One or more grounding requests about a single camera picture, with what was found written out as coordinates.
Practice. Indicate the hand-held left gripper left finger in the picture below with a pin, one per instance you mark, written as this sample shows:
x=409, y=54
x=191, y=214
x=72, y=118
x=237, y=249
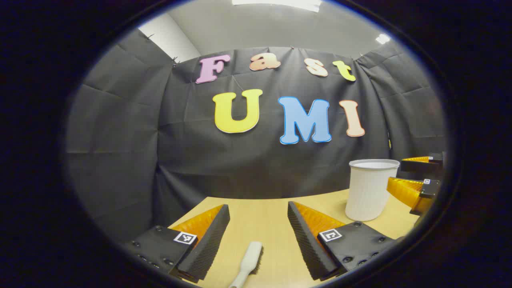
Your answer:
x=208, y=244

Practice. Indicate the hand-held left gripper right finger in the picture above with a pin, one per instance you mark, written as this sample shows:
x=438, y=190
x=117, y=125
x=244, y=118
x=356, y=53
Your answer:
x=306, y=244

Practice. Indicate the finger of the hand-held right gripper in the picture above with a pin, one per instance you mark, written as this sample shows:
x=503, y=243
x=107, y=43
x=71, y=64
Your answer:
x=430, y=190
x=424, y=166

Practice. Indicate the small white broom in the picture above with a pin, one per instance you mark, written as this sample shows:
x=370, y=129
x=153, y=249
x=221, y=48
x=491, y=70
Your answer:
x=248, y=260

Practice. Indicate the white ribbed garbage bin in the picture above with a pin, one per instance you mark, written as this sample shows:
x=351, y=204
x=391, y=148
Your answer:
x=368, y=192

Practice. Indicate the wooden desktop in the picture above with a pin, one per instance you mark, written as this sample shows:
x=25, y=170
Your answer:
x=264, y=216

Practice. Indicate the ceiling light panel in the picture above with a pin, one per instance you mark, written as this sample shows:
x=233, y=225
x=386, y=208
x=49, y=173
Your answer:
x=382, y=38
x=280, y=4

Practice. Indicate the black backdrop cloth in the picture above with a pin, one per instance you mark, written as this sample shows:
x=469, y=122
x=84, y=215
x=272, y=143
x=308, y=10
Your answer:
x=120, y=120

